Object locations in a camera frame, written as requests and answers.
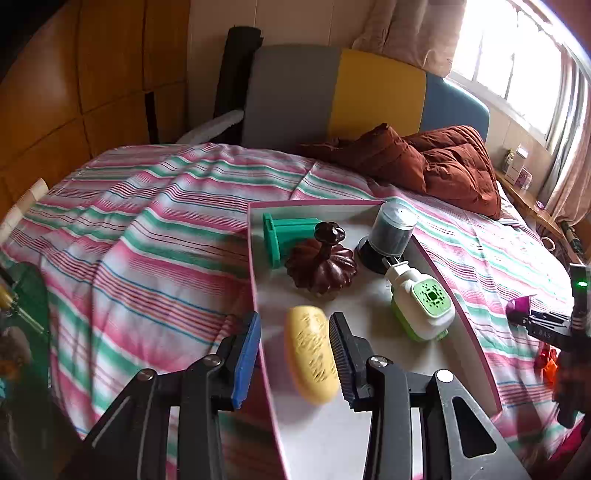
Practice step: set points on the white green plug-in device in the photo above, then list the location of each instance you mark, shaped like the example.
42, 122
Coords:
425, 304

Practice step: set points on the pink cardboard box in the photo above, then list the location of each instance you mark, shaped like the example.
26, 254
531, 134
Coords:
369, 318

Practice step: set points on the yellow oval toy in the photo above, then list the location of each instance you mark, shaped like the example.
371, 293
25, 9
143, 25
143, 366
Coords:
307, 350

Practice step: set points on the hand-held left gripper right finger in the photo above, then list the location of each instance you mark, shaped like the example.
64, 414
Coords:
344, 364

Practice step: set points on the beige curtain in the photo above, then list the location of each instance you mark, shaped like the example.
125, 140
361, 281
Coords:
406, 27

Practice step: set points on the orange block toy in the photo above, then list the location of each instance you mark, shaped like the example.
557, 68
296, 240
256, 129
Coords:
554, 373

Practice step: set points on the grey yellow blue headboard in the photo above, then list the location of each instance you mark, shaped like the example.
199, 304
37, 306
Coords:
295, 92

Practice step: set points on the black rolled mat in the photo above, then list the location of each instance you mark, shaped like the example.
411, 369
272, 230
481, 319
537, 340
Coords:
238, 69

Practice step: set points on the cream bed frame corner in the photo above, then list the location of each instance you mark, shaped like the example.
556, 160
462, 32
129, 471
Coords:
27, 194

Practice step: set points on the pale pink curtain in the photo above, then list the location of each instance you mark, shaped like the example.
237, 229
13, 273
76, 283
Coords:
568, 184

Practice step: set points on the purple funnel toy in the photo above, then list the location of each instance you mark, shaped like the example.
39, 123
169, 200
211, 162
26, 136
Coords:
521, 305

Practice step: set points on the grey cylinder with black base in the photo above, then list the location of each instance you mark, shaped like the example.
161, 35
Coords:
392, 230

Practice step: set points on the wooden wardrobe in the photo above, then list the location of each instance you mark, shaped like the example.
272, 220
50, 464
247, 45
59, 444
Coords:
69, 92

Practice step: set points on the wooden bedside shelf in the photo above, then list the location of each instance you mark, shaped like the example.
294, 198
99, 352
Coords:
526, 203

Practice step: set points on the red plastic toy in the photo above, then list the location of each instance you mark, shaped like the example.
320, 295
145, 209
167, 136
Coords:
543, 357

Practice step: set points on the brown pumpkin toy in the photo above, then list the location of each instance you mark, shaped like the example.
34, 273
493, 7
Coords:
323, 272

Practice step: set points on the purple patterned carton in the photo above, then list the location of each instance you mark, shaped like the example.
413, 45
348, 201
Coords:
525, 178

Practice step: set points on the white carton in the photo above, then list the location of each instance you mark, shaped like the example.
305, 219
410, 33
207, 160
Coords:
519, 164

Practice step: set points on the barred window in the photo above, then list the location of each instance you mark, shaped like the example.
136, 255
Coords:
498, 50

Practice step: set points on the pale pink pillow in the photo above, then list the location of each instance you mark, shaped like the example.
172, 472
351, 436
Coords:
508, 207

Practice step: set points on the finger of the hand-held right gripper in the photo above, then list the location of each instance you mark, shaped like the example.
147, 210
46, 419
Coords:
549, 328

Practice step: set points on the brown quilted duvet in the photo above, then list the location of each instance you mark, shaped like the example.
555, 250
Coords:
452, 170

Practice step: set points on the green glass table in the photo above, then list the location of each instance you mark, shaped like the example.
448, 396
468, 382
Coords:
32, 295

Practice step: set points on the dark bottle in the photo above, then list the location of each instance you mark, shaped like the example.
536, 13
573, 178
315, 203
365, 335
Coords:
571, 237

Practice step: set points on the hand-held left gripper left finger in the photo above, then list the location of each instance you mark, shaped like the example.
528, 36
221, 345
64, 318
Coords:
244, 364

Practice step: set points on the white curved object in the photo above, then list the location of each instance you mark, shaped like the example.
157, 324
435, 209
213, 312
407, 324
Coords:
212, 127

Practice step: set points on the green spool toy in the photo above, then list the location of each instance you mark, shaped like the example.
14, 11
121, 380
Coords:
286, 235

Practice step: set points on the striped bed sheet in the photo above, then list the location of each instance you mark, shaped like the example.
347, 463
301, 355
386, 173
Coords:
138, 221

